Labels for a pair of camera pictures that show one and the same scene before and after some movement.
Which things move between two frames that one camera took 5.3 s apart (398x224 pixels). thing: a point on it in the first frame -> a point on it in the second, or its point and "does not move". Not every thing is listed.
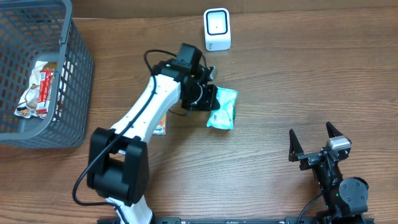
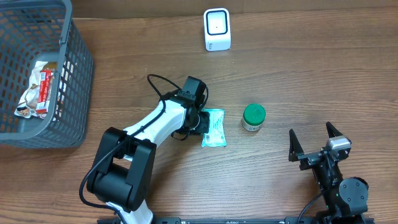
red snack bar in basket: (43, 105) does not move
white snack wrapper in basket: (28, 105) does not move
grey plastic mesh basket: (33, 31) does not move
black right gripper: (313, 156) does not move
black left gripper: (209, 98) -> (203, 122)
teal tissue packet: (223, 117) -> (216, 135)
